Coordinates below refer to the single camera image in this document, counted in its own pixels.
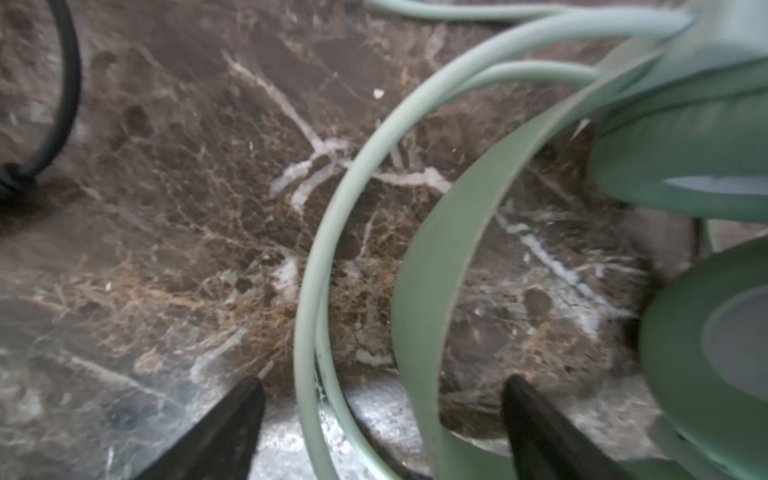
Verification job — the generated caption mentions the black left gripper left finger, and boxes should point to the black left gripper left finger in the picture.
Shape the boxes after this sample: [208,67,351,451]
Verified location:
[136,377,266,480]

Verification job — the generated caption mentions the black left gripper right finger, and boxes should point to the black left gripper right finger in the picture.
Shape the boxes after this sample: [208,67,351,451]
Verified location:
[502,375,630,480]

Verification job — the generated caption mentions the mint green headphones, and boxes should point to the mint green headphones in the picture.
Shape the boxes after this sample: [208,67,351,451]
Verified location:
[293,1,767,479]

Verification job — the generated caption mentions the black headphone cable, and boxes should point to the black headphone cable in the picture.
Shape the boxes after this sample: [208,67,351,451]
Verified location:
[0,0,83,199]

